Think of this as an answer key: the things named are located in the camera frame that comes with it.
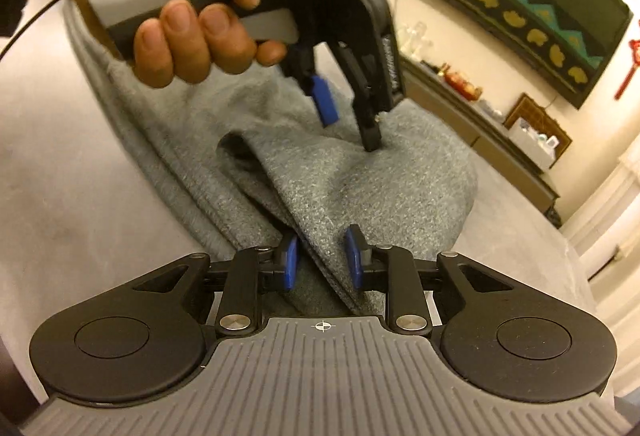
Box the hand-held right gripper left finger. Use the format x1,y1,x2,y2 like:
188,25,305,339
134,235,301,336

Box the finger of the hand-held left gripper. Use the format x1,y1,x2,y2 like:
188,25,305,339
329,42,391,153
286,43,342,127

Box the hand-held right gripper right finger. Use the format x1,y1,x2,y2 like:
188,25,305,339
344,224,516,336

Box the grey sweat pants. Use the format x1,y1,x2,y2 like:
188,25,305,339
65,10,479,317

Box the red fruit plate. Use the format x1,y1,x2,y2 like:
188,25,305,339
442,64,484,102

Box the long grey wooden sideboard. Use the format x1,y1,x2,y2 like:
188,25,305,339
400,57,562,223

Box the white storage box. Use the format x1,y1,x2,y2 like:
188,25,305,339
509,117,559,168

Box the wooden framed board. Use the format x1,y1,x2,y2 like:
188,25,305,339
504,92,572,157

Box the grey bed cover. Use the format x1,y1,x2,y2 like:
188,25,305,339
0,0,601,436

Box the red knot ornament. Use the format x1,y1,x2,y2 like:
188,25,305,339
614,20,640,102

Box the dark wall hanging gold pattern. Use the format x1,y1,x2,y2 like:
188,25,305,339
387,0,633,111

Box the black cable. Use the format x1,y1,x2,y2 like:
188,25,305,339
0,0,67,62

